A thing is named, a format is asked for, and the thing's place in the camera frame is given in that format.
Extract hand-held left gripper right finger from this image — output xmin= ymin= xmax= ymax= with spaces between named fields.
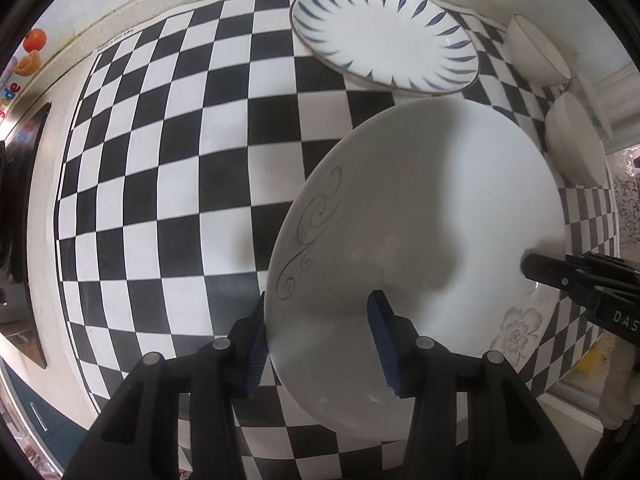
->
xmin=366 ymin=290 xmax=584 ymax=480

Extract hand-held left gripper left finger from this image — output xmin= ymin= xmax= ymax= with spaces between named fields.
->
xmin=62 ymin=291 xmax=271 ymax=480

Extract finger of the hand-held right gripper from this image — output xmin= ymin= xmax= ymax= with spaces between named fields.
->
xmin=521 ymin=251 xmax=640 ymax=313

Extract white ceramic bowl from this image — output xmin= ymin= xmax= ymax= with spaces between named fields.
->
xmin=505 ymin=14 xmax=572 ymax=86
xmin=544 ymin=92 xmax=608 ymax=187

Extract white plate with floral print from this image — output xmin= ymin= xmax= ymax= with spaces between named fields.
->
xmin=265 ymin=96 xmax=568 ymax=442

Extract white plate with blue leaves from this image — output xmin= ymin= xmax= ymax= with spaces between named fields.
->
xmin=289 ymin=0 xmax=481 ymax=96

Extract person's right hand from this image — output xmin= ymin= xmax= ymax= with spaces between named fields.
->
xmin=599 ymin=344 xmax=638 ymax=430

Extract white lace cloth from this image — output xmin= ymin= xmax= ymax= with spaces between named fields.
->
xmin=611 ymin=142 xmax=640 ymax=261

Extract black and white checkered mat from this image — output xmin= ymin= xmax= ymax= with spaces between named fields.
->
xmin=54 ymin=0 xmax=622 ymax=480

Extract blue cabinet front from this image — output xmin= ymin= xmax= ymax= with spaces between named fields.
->
xmin=0 ymin=365 xmax=83 ymax=461

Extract dark framed appliance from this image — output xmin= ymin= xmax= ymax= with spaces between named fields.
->
xmin=0 ymin=101 xmax=53 ymax=371

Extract orange fruit magnet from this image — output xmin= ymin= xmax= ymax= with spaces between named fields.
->
xmin=14 ymin=52 xmax=42 ymax=77
xmin=22 ymin=28 xmax=48 ymax=53

